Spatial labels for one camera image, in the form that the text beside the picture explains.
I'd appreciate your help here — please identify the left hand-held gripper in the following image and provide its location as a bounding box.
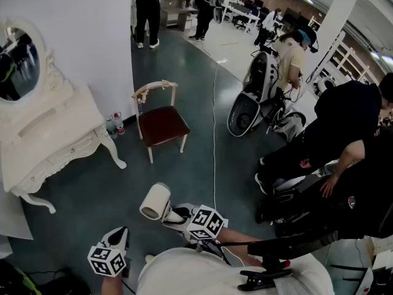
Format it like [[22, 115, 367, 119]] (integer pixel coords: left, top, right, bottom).
[[87, 226, 130, 278]]

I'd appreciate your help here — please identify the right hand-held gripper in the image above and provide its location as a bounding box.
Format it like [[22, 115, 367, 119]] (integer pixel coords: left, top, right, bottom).
[[161, 203, 230, 242]]

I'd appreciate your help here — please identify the white hair dryer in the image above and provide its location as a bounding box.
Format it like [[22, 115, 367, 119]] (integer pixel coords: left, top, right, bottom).
[[139, 182, 188, 226]]

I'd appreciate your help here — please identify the white ornate dressing table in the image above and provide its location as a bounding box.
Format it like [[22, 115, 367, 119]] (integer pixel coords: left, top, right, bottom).
[[0, 18, 127, 214]]

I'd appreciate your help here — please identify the person's right forearm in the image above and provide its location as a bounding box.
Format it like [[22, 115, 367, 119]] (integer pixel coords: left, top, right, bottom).
[[211, 226, 268, 269]]

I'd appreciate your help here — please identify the person's left forearm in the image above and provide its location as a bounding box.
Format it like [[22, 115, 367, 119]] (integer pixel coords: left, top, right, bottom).
[[101, 274, 124, 295]]

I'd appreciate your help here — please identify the person's white shirt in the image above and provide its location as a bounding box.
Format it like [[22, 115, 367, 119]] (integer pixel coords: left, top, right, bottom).
[[136, 246, 335, 295]]

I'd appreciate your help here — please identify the wooden chair brown seat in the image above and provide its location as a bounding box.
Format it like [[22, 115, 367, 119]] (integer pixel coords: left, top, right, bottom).
[[131, 80, 191, 165]]

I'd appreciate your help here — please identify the black chest clamp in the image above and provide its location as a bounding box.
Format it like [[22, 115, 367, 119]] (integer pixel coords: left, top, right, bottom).
[[238, 258, 293, 292]]

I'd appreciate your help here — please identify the white foam board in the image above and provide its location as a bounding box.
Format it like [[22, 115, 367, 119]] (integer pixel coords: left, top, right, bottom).
[[0, 178, 34, 241]]

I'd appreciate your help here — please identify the black green backpack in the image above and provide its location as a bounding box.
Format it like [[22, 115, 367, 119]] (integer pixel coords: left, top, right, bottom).
[[0, 258, 42, 295]]

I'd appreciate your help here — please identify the clear water bottle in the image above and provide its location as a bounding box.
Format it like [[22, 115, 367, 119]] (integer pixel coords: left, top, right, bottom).
[[106, 114, 119, 140]]

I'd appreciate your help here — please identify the red-label water bottle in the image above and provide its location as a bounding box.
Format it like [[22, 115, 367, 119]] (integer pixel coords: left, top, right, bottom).
[[113, 112, 126, 135]]

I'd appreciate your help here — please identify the black box device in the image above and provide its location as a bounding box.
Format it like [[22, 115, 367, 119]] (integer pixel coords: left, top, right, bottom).
[[247, 230, 338, 259]]

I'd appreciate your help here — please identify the grey fabric bag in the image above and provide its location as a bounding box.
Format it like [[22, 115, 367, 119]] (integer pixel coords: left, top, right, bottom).
[[267, 111, 307, 143]]

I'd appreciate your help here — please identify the oval white-framed mirror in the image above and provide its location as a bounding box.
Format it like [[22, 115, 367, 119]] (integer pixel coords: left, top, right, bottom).
[[0, 18, 74, 104]]

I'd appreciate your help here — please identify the grey wooden desk with hutch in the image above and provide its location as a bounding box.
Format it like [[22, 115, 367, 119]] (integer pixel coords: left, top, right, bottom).
[[159, 0, 198, 33]]

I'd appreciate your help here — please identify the white office table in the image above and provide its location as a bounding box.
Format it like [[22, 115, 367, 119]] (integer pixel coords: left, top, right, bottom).
[[223, 1, 262, 36]]

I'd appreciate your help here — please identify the white shelving unit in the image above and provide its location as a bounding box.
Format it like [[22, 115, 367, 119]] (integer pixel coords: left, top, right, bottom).
[[306, 31, 373, 86]]

